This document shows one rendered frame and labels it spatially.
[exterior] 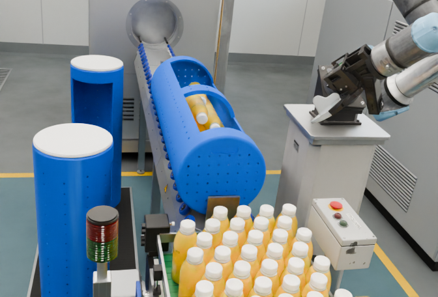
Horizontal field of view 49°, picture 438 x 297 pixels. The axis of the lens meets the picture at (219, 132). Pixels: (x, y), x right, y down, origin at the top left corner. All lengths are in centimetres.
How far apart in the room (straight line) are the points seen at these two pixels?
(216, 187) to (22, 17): 530
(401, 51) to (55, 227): 133
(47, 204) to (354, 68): 119
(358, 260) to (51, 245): 112
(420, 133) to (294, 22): 401
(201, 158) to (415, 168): 206
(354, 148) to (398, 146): 159
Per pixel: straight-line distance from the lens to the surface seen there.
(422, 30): 106
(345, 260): 136
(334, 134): 180
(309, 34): 707
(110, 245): 102
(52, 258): 198
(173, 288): 137
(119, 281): 145
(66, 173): 175
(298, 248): 127
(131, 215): 298
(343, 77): 114
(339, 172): 189
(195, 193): 150
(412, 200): 333
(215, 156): 145
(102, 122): 302
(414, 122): 330
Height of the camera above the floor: 182
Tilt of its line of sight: 24 degrees down
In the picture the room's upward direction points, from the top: 6 degrees clockwise
